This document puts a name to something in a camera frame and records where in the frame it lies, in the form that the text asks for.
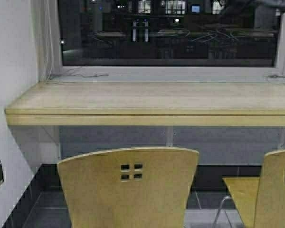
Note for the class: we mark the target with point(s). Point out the plywood chair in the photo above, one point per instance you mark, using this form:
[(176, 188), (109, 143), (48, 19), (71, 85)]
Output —
[(138, 187), (260, 201)]

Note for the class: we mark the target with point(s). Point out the long wooden counter table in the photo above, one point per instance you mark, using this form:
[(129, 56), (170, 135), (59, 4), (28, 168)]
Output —
[(150, 103)]

